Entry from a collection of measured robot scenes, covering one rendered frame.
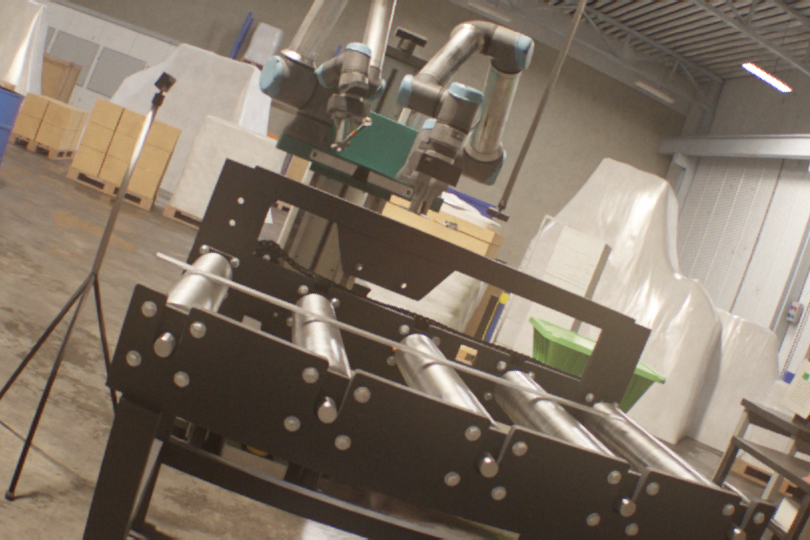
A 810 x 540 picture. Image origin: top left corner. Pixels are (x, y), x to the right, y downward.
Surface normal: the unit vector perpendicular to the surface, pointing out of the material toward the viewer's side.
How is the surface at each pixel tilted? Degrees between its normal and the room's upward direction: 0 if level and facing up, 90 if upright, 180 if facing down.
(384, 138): 90
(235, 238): 90
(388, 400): 90
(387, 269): 90
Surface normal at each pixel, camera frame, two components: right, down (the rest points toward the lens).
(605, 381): 0.15, 0.12
